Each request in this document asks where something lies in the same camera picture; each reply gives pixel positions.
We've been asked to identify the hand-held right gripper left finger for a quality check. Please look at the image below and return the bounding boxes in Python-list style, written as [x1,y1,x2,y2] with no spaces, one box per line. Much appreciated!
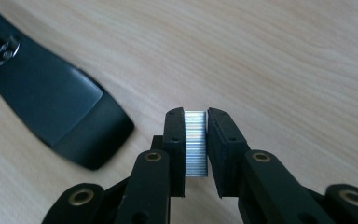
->
[115,106,187,224]

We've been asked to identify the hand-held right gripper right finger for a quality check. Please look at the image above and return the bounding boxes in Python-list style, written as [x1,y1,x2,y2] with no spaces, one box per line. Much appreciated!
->
[207,106,337,224]

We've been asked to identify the silver staple strip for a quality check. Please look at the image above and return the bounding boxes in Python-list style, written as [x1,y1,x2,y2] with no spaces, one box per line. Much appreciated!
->
[184,110,209,179]

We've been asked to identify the black stapler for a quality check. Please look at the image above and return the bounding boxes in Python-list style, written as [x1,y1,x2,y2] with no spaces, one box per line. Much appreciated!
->
[0,0,135,171]

